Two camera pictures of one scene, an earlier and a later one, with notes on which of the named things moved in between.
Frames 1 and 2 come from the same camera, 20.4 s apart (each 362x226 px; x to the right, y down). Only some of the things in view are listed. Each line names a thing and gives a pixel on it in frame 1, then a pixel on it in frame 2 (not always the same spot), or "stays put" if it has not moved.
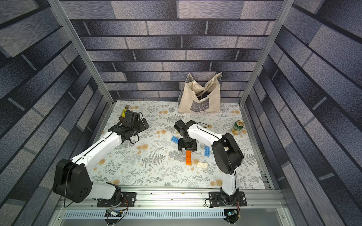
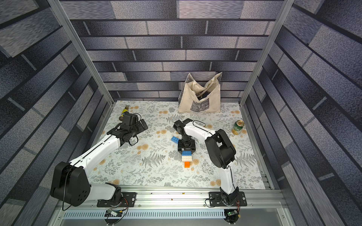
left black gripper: [142, 124] stays put
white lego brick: [202, 165] -> [186, 158]
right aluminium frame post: [267, 48] stays put
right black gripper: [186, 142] stays put
